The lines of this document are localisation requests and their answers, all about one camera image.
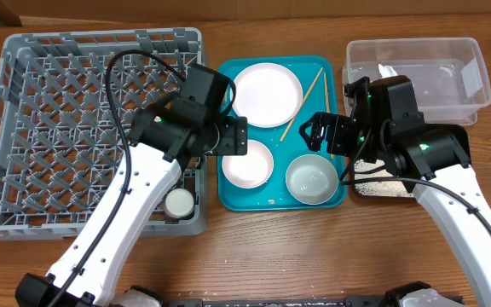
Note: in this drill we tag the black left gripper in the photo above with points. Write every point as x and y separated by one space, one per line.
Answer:
235 140

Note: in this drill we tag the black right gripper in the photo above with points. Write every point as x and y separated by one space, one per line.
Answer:
331 134

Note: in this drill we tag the small white plate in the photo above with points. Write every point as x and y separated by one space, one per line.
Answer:
251 170

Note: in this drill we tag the grey bowl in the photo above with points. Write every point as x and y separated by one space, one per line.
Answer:
312 179

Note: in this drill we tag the pile of rice grains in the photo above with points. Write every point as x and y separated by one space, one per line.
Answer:
364 169

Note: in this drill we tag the white and red wrapper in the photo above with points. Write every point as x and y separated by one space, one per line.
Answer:
386 71

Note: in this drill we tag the white cup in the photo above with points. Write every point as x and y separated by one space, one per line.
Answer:
179 203

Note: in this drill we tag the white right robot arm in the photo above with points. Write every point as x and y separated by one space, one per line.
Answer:
453 199

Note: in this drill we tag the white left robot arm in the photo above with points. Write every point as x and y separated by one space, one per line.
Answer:
164 136

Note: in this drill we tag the black waste tray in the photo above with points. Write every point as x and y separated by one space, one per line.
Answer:
417 154

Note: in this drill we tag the clear plastic waste bin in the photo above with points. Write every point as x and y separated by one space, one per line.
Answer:
449 76

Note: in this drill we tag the grey plastic dishwasher rack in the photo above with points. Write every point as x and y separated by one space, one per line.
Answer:
59 92

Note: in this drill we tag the large white plate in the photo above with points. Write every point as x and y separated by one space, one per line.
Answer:
268 95

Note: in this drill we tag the left wooden chopstick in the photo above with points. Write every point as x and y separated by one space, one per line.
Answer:
305 97

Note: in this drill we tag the wooden chopstick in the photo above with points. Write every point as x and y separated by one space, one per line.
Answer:
327 104
305 97

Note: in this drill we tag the teal plastic serving tray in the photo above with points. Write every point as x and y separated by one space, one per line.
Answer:
274 195

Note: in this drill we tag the right wooden chopstick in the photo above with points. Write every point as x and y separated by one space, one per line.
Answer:
327 104

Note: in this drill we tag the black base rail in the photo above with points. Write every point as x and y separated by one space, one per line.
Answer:
139 296

